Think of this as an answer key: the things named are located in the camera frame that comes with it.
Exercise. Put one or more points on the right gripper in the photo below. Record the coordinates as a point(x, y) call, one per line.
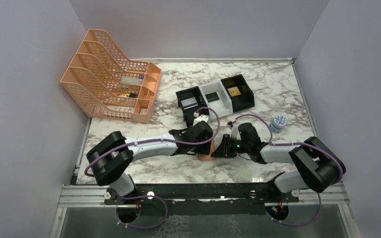
point(224, 149)

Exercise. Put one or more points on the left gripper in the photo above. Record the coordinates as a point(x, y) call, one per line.
point(204, 149)

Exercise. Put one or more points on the tan leather card holder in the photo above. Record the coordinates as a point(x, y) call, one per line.
point(207, 152)

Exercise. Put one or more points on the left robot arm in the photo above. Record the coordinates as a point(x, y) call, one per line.
point(109, 159)

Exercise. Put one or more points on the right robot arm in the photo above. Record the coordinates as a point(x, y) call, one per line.
point(316, 166)

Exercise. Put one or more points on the silver card in bin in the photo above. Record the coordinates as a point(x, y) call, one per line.
point(189, 103)

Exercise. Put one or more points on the black card in bin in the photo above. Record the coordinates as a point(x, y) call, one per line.
point(211, 97)

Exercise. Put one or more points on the gold card in bin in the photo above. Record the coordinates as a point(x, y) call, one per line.
point(234, 91)

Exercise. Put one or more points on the left black bin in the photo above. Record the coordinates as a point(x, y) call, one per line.
point(189, 93)

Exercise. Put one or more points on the black bin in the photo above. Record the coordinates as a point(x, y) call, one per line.
point(189, 93)
point(243, 101)

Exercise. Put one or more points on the white middle bin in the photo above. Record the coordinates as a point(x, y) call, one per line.
point(223, 106)

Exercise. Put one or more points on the right black bin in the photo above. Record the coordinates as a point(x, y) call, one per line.
point(243, 101)

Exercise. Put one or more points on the small blue white jar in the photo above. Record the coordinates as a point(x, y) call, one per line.
point(278, 123)

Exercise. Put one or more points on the orange plastic file organizer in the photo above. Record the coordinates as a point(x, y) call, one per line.
point(106, 84)

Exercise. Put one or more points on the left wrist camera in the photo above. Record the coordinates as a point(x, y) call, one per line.
point(200, 117)

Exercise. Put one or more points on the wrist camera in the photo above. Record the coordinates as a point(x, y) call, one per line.
point(233, 126)
point(200, 117)

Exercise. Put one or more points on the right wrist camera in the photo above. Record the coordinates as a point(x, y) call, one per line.
point(233, 126)

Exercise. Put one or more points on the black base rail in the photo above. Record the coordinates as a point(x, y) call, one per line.
point(197, 198)

